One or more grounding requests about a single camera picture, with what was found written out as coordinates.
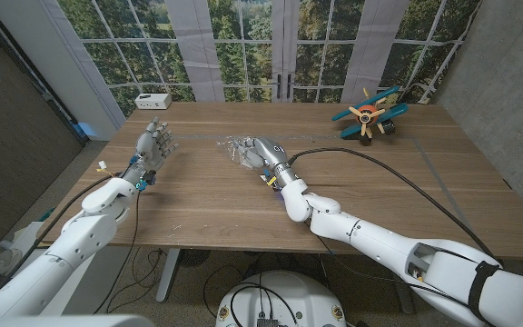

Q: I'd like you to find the white flat floor panel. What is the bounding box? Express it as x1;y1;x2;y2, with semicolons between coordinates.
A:
0;221;97;292

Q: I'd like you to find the black torso cable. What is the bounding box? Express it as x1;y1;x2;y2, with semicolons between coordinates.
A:
202;264;300;326

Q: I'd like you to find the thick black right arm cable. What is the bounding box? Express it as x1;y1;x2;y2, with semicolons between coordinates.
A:
287;147;501;263

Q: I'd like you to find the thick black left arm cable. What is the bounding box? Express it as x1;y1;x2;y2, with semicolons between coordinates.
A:
0;174;115;305

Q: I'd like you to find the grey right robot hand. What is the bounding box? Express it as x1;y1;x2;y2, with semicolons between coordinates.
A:
232;136;299;190

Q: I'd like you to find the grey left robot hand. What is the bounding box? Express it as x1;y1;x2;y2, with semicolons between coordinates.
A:
123;116;180;192

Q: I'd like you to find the teal wooden toy airplane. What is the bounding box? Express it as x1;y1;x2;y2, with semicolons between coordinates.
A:
331;84;410;147

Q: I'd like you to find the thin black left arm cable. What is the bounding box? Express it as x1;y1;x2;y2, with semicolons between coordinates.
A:
93;190;143;314

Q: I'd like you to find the dark brown door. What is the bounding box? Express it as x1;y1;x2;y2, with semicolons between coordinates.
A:
0;8;85;242

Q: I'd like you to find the grey table leg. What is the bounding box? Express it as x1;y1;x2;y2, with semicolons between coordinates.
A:
155;248;182;303
392;279;416;315

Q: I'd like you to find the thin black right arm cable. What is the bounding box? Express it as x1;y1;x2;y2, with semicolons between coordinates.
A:
304;222;471;308

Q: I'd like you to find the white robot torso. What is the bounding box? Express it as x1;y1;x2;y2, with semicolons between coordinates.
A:
214;270;348;327

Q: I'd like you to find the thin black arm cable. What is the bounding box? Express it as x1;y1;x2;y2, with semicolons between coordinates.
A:
304;222;471;308
93;190;143;314

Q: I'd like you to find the printed window forest backdrop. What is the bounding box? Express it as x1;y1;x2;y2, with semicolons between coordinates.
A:
56;0;483;119

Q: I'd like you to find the white power box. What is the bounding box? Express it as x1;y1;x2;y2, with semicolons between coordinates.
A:
133;93;173;111

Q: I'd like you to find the white shoe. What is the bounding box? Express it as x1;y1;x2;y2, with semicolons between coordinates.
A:
0;247;25;279

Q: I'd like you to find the clear plastic wrap sheet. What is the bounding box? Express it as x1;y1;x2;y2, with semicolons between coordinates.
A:
216;134;267;172

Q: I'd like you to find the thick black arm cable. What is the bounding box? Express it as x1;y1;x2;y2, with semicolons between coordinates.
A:
0;174;115;305
287;147;501;263

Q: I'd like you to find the white connector with yellow wires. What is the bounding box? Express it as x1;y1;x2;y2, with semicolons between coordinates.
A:
96;160;116;178

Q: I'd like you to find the black round fan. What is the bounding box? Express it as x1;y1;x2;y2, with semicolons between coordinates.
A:
177;248;212;268

